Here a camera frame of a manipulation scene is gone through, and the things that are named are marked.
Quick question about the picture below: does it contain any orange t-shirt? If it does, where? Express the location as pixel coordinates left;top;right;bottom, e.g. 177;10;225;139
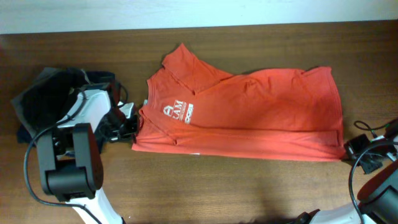
132;45;345;161

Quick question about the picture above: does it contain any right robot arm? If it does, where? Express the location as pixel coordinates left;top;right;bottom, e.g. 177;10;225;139
292;119;397;224

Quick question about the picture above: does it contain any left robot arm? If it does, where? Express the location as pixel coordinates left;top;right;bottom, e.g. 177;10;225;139
32;81;138;223

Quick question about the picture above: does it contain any dark folded clothes pile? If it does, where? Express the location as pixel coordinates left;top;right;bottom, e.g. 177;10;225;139
11;67;116;138

